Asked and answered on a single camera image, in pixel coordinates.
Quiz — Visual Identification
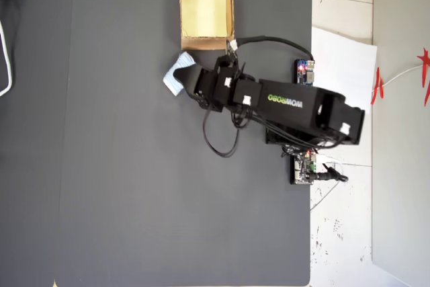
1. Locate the thin white cable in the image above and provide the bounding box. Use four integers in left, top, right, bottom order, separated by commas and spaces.
382, 65, 425, 88

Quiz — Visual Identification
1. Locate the red star sticker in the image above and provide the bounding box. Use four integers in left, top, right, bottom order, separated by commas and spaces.
416, 46, 430, 107

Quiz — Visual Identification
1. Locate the black power plug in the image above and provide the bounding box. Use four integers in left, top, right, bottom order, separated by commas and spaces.
312, 165, 349, 183

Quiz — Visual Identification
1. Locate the narrow red sticker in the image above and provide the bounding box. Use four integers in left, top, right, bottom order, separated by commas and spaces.
370, 66, 386, 114

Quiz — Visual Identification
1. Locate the dark grey table mat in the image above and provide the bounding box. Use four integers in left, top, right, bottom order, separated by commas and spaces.
54, 0, 314, 287

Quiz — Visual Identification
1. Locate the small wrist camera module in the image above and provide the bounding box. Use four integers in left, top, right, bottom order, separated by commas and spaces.
224, 39, 240, 65

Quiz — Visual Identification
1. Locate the black servo wire loop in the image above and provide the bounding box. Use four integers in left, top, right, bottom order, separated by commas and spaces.
202, 110, 241, 159

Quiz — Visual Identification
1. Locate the white green circuit board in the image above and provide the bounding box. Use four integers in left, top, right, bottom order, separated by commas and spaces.
293, 151, 320, 184

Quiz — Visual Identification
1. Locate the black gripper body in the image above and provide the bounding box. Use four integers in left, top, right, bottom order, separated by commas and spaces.
191, 55, 240, 123

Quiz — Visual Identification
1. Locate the blue white cloth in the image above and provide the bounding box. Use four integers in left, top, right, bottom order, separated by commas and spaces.
163, 51, 197, 97

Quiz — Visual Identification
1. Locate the open cardboard box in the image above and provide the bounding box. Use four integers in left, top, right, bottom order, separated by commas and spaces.
178, 0, 235, 51

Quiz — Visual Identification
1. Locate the blue circuit board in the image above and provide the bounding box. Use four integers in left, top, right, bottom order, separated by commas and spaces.
294, 58, 317, 85

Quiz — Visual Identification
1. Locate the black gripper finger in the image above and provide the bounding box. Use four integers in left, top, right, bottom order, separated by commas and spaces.
181, 87, 208, 112
170, 66, 203, 83

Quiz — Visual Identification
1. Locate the thin white wire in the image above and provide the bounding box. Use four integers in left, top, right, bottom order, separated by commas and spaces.
310, 154, 345, 213

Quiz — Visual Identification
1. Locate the thick white cable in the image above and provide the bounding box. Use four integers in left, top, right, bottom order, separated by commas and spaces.
0, 19, 14, 97

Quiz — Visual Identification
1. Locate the black braided USB cable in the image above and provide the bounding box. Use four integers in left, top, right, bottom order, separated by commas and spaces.
231, 35, 316, 63

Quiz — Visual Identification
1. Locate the white paper sheet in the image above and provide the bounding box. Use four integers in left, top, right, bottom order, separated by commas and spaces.
311, 26, 378, 124

